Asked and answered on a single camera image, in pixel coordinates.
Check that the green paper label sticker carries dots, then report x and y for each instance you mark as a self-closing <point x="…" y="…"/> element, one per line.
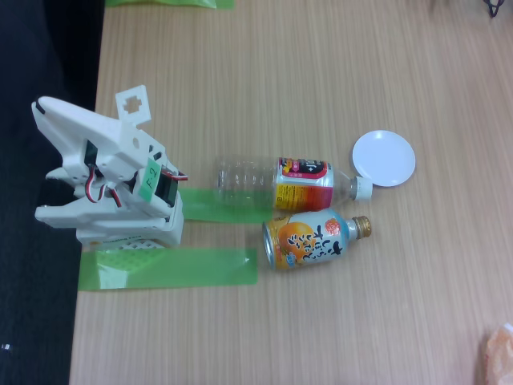
<point x="149" y="179"/>

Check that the wide green tape strip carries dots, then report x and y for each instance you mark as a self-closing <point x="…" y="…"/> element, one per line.
<point x="204" y="210"/>

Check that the orange translucent plastic bag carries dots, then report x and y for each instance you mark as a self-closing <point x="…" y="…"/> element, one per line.
<point x="499" y="357"/>

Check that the clear plastic bottle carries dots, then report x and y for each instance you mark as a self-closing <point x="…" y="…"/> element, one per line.
<point x="300" y="184"/>

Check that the small white round plate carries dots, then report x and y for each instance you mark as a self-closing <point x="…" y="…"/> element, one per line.
<point x="384" y="158"/>

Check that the orange drink bottle can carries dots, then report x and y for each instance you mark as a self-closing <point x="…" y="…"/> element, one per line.
<point x="304" y="240"/>

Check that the long green tape strip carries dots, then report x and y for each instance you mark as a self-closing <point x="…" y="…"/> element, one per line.
<point x="192" y="268"/>

